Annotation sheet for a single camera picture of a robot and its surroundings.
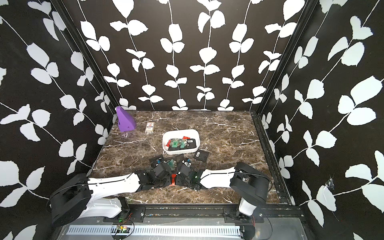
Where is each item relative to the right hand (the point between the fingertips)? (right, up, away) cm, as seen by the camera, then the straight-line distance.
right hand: (174, 179), depth 83 cm
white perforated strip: (-7, -20, -13) cm, 25 cm away
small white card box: (-21, +29, +24) cm, 43 cm away
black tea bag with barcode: (+16, +12, +12) cm, 23 cm away
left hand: (0, 0, +2) cm, 2 cm away
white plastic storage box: (-5, +21, +15) cm, 26 cm away
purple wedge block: (-37, +33, +20) cm, 53 cm away
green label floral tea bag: (-2, +7, +7) cm, 10 cm away
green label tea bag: (+4, +19, +12) cm, 22 cm away
